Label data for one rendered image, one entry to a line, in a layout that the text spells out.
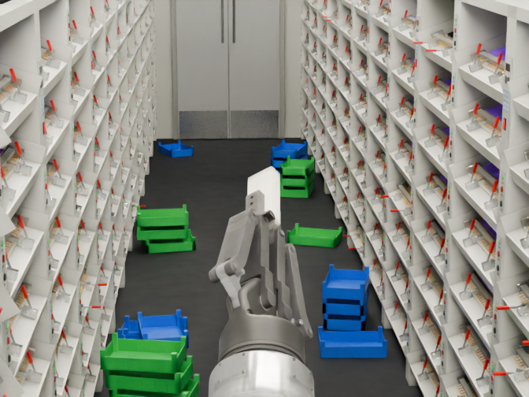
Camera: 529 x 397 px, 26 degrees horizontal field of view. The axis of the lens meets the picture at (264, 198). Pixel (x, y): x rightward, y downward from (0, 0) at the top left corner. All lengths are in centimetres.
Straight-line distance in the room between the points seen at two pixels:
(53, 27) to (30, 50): 70
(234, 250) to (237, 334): 8
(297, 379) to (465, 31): 304
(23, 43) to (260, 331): 227
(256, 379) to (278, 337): 5
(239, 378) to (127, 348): 375
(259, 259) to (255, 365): 13
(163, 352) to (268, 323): 368
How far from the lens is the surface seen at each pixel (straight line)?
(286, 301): 104
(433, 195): 453
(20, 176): 304
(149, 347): 466
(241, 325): 98
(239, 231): 104
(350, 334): 542
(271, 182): 112
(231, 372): 95
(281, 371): 94
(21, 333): 303
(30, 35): 316
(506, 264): 337
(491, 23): 395
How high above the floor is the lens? 194
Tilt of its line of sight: 14 degrees down
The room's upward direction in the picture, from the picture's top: straight up
